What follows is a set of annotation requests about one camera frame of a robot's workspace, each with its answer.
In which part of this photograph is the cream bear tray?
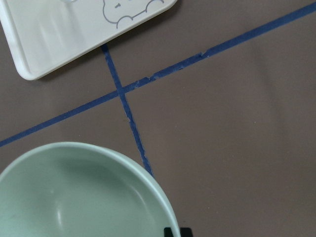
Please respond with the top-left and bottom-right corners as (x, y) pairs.
(0, 0), (175, 80)

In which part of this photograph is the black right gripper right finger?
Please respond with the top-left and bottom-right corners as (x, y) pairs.
(180, 227), (193, 237)

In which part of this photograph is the green bowl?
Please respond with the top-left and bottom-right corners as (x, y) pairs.
(0, 142), (180, 237)

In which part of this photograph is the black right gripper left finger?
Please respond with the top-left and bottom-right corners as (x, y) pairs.
(163, 227), (174, 237)

